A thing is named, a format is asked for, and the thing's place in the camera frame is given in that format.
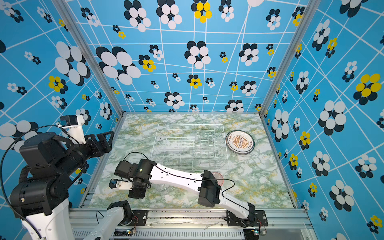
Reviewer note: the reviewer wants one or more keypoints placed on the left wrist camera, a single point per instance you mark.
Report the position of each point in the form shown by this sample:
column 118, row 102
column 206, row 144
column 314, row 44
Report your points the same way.
column 73, row 125

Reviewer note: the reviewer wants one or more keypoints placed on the clear drinking glass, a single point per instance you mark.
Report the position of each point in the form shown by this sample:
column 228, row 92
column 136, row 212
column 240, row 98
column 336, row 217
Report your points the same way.
column 162, row 188

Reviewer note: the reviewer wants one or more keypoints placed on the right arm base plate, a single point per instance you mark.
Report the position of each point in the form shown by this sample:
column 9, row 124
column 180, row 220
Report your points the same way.
column 258, row 219

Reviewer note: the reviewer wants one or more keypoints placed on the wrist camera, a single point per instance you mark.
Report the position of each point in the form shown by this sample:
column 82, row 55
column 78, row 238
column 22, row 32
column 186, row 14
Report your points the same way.
column 73, row 125
column 120, row 185

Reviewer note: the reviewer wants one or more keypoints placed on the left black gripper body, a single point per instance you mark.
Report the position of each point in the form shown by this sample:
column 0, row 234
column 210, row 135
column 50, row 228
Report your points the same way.
column 79, row 154

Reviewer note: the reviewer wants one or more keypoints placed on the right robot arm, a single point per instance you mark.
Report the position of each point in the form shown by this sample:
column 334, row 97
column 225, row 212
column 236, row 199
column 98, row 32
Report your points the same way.
column 204, row 185

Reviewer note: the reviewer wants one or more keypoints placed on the white plate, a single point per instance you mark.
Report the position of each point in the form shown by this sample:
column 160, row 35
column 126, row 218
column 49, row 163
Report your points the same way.
column 240, row 142

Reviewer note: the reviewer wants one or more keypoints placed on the pink drinking glass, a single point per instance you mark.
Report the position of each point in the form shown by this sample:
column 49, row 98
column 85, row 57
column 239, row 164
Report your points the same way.
column 219, row 178

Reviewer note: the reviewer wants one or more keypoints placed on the aluminium front rail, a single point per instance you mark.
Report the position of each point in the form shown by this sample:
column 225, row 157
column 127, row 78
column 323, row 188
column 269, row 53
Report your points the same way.
column 213, row 224

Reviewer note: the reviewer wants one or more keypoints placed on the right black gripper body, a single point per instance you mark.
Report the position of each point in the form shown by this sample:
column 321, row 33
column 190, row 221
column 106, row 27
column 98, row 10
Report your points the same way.
column 138, row 191

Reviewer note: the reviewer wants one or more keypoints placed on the white wire dish rack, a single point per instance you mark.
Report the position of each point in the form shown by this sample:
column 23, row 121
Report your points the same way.
column 191, row 147

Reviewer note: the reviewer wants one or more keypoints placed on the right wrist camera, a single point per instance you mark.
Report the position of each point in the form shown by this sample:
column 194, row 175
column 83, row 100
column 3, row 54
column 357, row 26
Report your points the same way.
column 120, row 185

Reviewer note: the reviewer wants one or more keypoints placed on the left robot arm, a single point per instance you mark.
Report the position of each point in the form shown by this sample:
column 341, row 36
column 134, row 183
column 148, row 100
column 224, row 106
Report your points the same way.
column 41, row 199

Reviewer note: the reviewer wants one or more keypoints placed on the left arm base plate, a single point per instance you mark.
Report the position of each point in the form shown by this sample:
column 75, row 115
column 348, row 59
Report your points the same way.
column 138, row 218

